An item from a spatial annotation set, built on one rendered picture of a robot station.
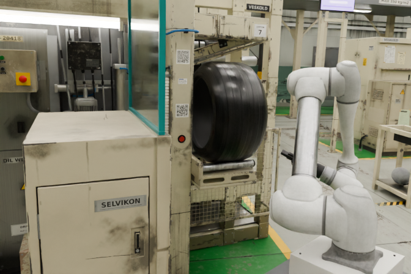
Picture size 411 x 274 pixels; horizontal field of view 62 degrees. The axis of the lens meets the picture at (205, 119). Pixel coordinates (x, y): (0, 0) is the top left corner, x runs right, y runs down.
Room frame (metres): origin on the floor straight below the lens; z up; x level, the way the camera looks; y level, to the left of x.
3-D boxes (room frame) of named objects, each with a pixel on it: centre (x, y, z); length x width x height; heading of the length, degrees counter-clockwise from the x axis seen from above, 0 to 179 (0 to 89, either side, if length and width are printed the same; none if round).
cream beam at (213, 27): (2.35, -0.08, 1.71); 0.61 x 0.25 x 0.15; 112
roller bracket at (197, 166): (1.96, 0.09, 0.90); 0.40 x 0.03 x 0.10; 22
